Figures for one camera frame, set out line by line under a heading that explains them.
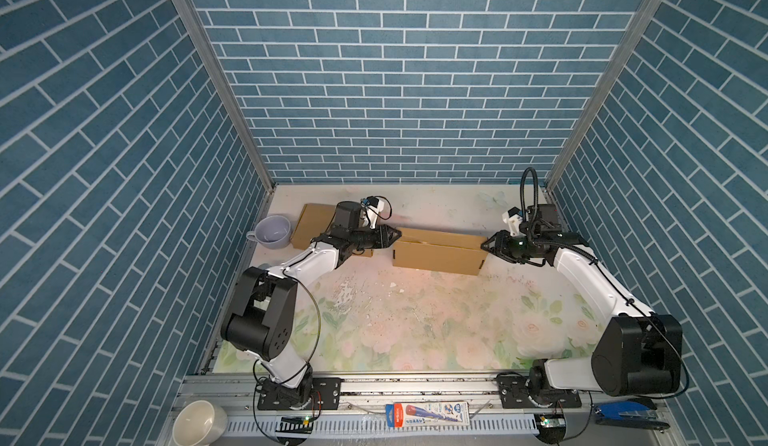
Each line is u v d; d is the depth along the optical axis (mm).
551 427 735
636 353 413
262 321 453
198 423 669
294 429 721
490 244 819
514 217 790
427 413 705
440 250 847
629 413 714
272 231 1036
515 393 736
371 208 811
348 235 720
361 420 706
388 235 856
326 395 739
